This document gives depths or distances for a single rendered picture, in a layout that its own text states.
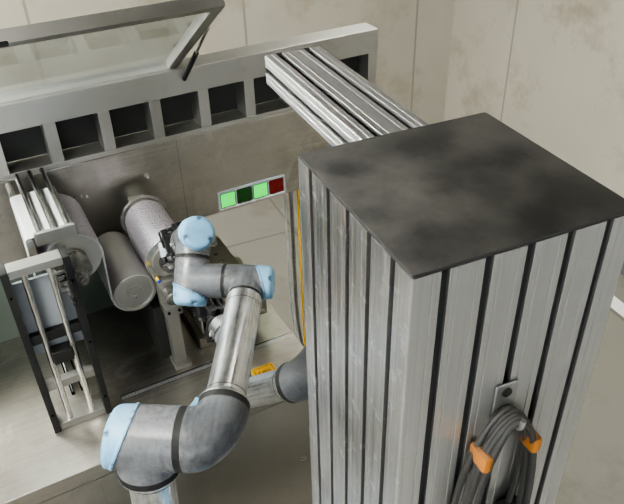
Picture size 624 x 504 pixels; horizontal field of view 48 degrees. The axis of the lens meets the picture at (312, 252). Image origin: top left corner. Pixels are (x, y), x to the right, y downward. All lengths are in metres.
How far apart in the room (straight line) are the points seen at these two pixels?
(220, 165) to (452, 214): 1.68
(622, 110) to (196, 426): 3.18
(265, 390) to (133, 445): 0.48
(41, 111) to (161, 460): 1.14
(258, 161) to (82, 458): 1.07
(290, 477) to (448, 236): 1.84
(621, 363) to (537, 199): 2.98
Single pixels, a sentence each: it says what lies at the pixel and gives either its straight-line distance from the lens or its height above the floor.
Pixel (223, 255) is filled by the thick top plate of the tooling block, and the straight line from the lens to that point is 2.36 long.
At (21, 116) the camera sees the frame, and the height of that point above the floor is 1.61.
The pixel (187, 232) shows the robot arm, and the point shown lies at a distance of 1.51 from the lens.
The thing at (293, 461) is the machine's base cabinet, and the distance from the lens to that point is 2.36.
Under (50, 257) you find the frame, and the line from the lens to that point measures 1.76.
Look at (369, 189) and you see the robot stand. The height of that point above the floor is 2.03.
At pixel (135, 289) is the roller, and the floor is 1.19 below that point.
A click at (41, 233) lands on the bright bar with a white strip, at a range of 1.82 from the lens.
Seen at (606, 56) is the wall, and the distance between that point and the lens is 4.04.
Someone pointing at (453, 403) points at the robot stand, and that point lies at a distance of 0.73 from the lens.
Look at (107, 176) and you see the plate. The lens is 2.19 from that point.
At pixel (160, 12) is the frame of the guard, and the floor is 1.94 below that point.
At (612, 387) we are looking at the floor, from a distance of 3.53.
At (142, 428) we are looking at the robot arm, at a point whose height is 1.45.
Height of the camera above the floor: 2.38
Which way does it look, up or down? 35 degrees down
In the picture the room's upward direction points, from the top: 2 degrees counter-clockwise
